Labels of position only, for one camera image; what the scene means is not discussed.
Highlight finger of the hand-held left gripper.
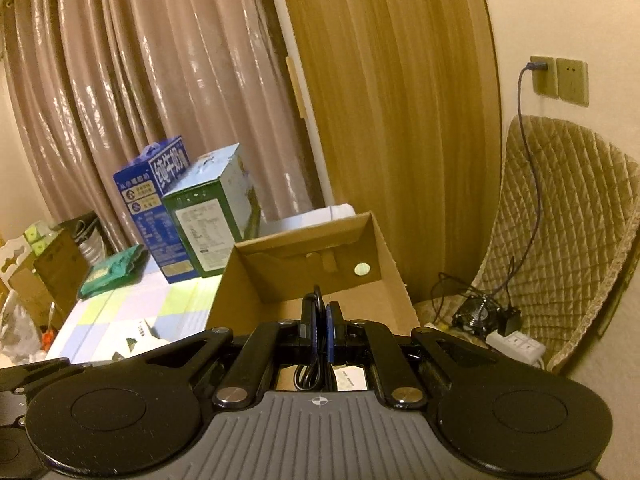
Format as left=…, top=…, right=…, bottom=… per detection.
left=0, top=357, right=87, bottom=402

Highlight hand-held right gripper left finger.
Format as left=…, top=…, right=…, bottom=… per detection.
left=145, top=296, right=324, bottom=410

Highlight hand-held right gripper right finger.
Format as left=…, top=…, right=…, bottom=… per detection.
left=325, top=301, right=482, bottom=410

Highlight black cable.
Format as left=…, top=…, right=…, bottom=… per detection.
left=294, top=284, right=326, bottom=392

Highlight brown cardboard box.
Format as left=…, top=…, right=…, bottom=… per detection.
left=205, top=211, right=422, bottom=392

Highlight checked cloth covered desktop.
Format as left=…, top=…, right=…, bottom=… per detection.
left=44, top=202, right=362, bottom=367

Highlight white plastic bag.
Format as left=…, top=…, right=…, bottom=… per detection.
left=0, top=289, right=44, bottom=367

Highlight brown cardboard carton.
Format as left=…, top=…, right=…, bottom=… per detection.
left=9, top=229, right=97, bottom=330

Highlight small green and white box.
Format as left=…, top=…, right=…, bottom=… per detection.
left=116, top=318, right=174, bottom=362

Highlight white cutout cardboard piece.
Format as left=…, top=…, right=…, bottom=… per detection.
left=0, top=236, right=27, bottom=282

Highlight green plastic packet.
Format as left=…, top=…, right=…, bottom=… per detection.
left=78, top=243, right=149, bottom=301

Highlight green and white tissue pack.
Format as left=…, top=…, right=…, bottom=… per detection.
left=22, top=219, right=64, bottom=257

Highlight tall green carton box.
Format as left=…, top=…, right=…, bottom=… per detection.
left=162, top=143, right=261, bottom=279

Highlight small black fan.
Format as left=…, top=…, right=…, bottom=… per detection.
left=452, top=294, right=501, bottom=334

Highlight dark bag with metal items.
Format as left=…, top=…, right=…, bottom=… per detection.
left=54, top=211, right=117, bottom=267

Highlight black power adapter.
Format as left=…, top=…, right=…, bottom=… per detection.
left=497, top=307, right=522, bottom=337

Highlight white power strip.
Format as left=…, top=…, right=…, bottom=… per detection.
left=484, top=329, right=547, bottom=362

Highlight tall blue milk carton box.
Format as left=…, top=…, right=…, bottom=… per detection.
left=113, top=134, right=199, bottom=282

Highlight wooden wardrobe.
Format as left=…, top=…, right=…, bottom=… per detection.
left=274, top=0, right=502, bottom=313

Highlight quilted beige chair cushion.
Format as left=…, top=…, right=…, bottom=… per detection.
left=414, top=114, right=640, bottom=374

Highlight shiny beige curtain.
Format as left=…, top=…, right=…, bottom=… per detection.
left=0, top=0, right=322, bottom=262

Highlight tangled black cables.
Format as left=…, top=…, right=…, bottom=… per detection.
left=429, top=271, right=482, bottom=322

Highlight beige wall socket with plug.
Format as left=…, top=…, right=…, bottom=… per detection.
left=525, top=55, right=560, bottom=97

